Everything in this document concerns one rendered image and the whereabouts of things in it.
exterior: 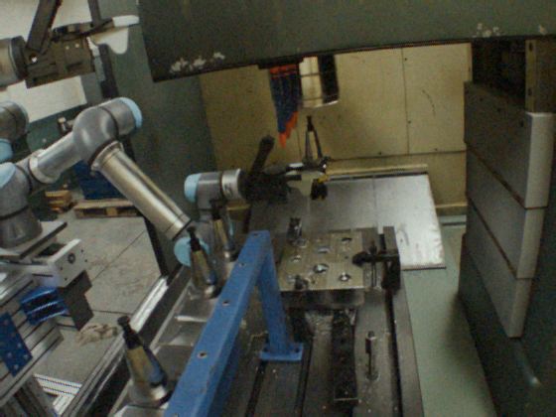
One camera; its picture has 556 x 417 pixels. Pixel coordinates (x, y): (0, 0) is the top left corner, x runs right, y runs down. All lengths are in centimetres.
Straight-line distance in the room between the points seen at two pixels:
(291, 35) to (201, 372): 48
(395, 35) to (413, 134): 143
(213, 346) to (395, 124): 162
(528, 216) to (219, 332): 61
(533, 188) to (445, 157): 130
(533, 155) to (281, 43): 48
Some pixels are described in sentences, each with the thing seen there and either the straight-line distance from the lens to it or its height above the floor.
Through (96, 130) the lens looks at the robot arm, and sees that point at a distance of 102.
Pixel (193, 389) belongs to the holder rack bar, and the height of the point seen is 123.
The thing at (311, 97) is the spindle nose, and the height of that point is 145.
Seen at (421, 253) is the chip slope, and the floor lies 66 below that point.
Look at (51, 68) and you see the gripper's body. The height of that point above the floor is 161.
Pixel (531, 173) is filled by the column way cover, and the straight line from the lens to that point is 81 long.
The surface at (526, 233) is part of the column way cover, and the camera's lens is 87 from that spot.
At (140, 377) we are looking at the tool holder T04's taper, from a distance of 50.
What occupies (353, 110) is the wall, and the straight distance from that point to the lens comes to 197.
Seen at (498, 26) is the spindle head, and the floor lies 157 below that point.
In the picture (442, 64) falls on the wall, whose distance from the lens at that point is 199.
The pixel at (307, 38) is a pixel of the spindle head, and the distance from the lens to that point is 61.
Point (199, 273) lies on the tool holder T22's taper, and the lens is 65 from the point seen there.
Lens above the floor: 158
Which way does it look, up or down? 23 degrees down
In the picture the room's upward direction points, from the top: 9 degrees counter-clockwise
